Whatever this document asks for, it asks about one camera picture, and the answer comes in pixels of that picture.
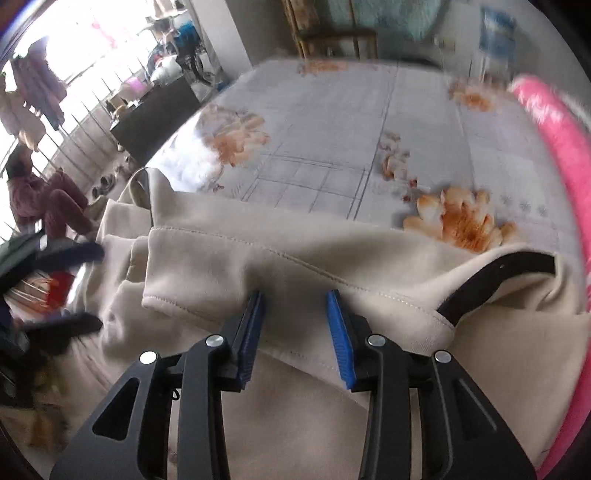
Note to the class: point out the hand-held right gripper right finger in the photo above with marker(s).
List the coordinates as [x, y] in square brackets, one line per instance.
[339, 337]

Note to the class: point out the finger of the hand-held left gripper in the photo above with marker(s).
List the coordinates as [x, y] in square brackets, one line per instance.
[69, 256]
[64, 330]

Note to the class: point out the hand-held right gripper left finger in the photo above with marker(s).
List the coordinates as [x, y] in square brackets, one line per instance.
[249, 337]

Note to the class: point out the cream zip jacket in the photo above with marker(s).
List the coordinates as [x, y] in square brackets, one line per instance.
[277, 258]

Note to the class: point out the pile of bags and clothes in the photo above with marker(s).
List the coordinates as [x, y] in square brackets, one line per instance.
[184, 41]

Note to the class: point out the row of shoes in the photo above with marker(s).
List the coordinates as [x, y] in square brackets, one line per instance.
[111, 180]

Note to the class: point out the metal balcony railing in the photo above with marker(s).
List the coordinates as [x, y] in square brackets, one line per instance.
[87, 134]

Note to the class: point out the hanging beige garment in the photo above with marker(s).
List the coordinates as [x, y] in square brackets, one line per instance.
[23, 120]

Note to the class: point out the dark low cabinet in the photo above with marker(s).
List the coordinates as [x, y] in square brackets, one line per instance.
[152, 120]

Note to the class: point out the hanging purple garment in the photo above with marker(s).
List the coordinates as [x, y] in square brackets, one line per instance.
[41, 83]

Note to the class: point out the pink floral blanket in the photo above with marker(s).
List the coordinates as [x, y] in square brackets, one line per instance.
[572, 161]

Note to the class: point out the wooden chair with dark seat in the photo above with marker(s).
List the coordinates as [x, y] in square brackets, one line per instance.
[341, 37]

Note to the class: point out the blue water bottle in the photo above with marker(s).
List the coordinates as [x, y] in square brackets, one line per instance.
[497, 27]

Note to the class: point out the teal floral wall cloth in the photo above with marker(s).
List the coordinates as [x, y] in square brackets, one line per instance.
[397, 18]

